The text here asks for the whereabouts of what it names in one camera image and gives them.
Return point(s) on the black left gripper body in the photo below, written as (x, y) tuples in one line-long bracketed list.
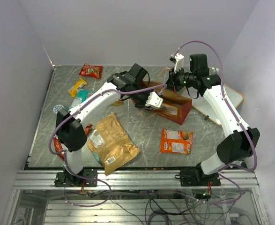
[(141, 99)]

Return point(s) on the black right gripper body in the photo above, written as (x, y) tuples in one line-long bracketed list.
[(179, 79)]

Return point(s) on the red brown paper bag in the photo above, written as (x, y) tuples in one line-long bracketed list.
[(183, 105)]

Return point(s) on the tan paper chips bag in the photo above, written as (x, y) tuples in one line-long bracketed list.
[(110, 143)]

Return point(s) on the orange Kettle chips bag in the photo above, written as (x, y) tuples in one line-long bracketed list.
[(169, 109)]

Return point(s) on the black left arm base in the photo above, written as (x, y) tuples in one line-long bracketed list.
[(65, 179)]

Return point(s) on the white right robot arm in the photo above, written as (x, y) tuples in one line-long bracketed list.
[(240, 139)]

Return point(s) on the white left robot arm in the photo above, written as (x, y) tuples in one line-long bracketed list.
[(71, 124)]

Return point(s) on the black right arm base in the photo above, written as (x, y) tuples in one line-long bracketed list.
[(193, 176)]

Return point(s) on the colourful fruit candy bag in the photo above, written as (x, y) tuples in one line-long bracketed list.
[(118, 102)]

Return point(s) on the red chips bag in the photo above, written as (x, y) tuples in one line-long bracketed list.
[(58, 146)]

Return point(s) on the orange snack packet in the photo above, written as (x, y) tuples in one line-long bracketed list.
[(173, 141)]

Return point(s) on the small red snack packet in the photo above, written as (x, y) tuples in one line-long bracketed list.
[(91, 71)]

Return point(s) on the teal snack packet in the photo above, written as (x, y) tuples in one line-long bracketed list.
[(80, 97)]

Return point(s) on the yellow snack bar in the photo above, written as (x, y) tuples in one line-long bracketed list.
[(76, 87)]

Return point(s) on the blue white round tin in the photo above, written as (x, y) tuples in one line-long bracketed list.
[(57, 108)]

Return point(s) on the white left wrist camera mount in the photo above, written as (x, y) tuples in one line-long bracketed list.
[(154, 100)]

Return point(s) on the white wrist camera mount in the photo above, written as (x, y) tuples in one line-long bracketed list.
[(178, 61), (154, 100)]

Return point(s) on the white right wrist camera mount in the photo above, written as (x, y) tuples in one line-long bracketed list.
[(178, 61)]

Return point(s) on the aluminium frame rails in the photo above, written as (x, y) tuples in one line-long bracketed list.
[(133, 180)]

